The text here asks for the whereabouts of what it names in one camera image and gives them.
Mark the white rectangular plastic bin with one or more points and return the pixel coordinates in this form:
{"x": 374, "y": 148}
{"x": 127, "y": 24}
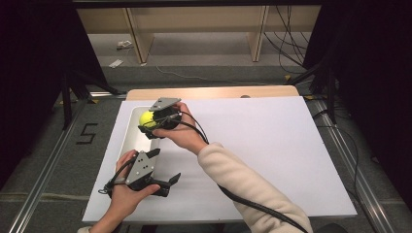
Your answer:
{"x": 132, "y": 142}

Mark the white paper strip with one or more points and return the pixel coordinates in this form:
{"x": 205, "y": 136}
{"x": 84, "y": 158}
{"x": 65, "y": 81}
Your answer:
{"x": 116, "y": 63}

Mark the small white packet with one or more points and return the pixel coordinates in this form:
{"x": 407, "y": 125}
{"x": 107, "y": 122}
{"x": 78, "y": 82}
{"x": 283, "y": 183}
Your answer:
{"x": 124, "y": 44}

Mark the black tripod stand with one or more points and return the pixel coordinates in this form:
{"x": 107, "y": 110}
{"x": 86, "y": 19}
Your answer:
{"x": 67, "y": 103}
{"x": 330, "y": 93}

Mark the light wooden table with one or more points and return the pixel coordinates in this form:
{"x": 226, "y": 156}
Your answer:
{"x": 220, "y": 92}

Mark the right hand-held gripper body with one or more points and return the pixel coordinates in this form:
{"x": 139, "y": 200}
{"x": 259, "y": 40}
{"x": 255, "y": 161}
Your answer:
{"x": 165, "y": 103}

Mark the person's right hand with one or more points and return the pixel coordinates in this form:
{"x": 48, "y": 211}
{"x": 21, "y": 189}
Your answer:
{"x": 184, "y": 136}

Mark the yellow tennis ball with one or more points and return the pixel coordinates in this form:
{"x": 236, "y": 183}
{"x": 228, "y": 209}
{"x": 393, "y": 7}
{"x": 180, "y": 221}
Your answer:
{"x": 146, "y": 119}

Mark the short aluminium rail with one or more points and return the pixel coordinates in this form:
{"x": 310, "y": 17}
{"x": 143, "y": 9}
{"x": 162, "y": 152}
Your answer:
{"x": 107, "y": 94}

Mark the light wooden shelf unit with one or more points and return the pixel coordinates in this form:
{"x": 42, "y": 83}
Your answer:
{"x": 194, "y": 19}

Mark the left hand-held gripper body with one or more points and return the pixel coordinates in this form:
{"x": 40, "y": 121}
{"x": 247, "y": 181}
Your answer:
{"x": 140, "y": 170}

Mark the person's left hand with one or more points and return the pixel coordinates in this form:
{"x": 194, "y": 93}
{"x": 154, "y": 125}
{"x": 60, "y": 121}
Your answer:
{"x": 124, "y": 199}

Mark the white board mat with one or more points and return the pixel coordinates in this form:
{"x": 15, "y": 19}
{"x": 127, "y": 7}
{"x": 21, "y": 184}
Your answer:
{"x": 275, "y": 155}

